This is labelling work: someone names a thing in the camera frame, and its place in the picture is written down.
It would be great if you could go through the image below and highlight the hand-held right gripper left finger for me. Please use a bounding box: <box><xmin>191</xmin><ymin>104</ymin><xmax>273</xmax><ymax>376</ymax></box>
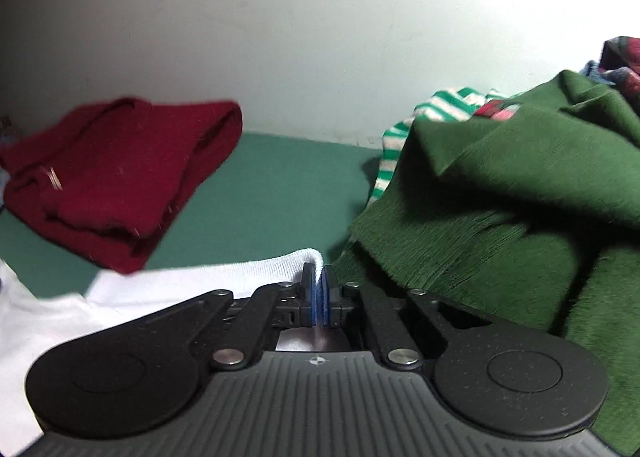
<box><xmin>142</xmin><ymin>262</ymin><xmax>321</xmax><ymax>372</ymax></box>

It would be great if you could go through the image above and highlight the green sweater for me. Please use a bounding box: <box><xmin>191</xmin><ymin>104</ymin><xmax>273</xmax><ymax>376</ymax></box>
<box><xmin>332</xmin><ymin>70</ymin><xmax>640</xmax><ymax>455</ymax></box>

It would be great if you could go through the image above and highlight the white polo shirt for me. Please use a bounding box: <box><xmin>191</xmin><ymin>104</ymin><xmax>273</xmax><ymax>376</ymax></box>
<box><xmin>0</xmin><ymin>248</ymin><xmax>351</xmax><ymax>455</ymax></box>

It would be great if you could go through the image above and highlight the maroon sweater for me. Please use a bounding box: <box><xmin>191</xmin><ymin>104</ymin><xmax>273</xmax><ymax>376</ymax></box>
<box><xmin>0</xmin><ymin>97</ymin><xmax>244</xmax><ymax>274</ymax></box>

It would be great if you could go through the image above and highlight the green white striped garment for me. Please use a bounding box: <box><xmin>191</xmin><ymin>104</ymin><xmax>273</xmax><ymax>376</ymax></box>
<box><xmin>367</xmin><ymin>86</ymin><xmax>521</xmax><ymax>208</ymax></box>

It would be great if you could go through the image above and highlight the red blue plaid garment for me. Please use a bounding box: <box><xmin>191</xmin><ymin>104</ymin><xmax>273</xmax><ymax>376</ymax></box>
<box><xmin>580</xmin><ymin>36</ymin><xmax>640</xmax><ymax>88</ymax></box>

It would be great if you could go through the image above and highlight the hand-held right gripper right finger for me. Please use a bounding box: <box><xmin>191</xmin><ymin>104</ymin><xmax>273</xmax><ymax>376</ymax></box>
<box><xmin>320</xmin><ymin>264</ymin><xmax>493</xmax><ymax>372</ymax></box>

